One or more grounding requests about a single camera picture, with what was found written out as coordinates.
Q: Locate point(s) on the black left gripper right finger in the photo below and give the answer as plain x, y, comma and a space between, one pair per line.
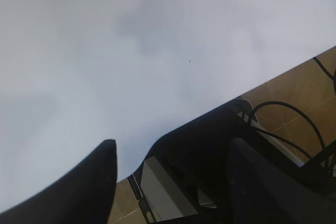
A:
261, 193

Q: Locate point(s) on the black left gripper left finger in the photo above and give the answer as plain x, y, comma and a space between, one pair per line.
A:
83, 195

